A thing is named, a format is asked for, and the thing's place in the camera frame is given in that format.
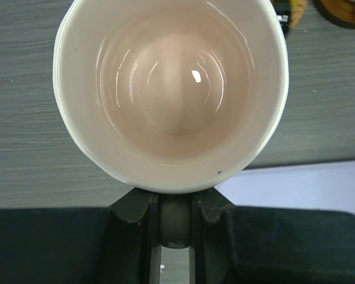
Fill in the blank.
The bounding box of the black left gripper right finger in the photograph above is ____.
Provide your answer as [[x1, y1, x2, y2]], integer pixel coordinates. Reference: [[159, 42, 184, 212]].
[[191, 188, 355, 283]]

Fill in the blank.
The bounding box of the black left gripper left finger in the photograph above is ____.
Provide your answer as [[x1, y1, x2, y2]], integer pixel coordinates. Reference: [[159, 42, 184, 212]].
[[0, 188, 159, 283]]

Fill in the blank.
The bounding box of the pink mug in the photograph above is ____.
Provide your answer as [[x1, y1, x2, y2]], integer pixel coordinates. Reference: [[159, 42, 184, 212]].
[[52, 0, 291, 249]]

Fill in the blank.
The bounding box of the wooden coaster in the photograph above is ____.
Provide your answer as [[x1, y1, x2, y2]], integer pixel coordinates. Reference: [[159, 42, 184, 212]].
[[312, 0, 355, 29]]

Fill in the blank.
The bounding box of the woven rattan coaster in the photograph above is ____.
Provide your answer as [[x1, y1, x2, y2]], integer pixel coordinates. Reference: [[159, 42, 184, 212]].
[[289, 0, 308, 29]]

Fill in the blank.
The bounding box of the yellow mug black handle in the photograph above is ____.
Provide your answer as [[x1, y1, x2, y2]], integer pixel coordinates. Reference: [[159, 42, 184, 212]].
[[271, 0, 291, 37]]

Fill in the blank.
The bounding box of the lavender plastic tray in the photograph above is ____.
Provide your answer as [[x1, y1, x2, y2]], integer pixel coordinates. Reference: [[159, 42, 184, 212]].
[[216, 160, 355, 215]]

